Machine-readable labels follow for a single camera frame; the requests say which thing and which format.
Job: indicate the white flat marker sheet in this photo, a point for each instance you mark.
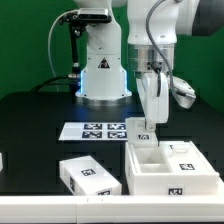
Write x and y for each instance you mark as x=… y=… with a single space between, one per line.
x=93 y=131

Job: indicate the white part at left edge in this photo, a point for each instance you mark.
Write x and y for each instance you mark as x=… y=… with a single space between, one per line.
x=1 y=162

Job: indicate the black camera stand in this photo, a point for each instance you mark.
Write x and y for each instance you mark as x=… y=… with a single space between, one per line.
x=75 y=40

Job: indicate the white cabinet body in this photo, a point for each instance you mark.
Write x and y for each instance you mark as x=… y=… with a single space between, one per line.
x=147 y=174

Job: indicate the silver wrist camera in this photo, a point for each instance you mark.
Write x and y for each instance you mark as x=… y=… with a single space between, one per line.
x=183 y=93

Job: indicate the white cabinet door panel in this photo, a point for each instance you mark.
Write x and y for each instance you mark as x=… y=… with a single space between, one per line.
x=185 y=159

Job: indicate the white rectangular cabinet box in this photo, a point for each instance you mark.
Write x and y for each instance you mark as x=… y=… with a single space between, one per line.
x=84 y=176

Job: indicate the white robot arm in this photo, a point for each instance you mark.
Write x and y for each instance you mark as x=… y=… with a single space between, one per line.
x=153 y=29

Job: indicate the white table border frame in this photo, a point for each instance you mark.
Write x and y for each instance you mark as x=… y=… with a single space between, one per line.
x=112 y=209

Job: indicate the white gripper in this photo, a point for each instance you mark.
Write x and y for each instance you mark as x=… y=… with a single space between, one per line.
x=154 y=98

